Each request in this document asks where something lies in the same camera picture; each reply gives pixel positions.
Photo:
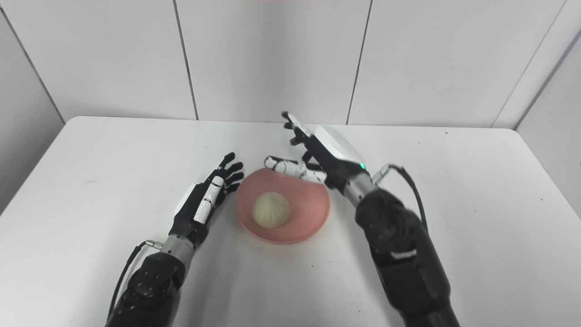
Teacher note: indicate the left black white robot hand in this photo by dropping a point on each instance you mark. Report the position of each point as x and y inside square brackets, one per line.
[202, 206]

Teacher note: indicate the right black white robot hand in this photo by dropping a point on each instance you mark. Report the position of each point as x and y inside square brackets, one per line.
[320, 156]

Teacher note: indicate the pink round plate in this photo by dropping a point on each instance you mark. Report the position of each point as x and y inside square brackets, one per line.
[290, 213]

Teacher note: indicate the cream steamed bun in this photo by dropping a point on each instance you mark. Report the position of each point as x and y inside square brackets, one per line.
[271, 210]

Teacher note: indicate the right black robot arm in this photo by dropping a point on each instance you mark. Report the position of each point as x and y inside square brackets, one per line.
[404, 254]

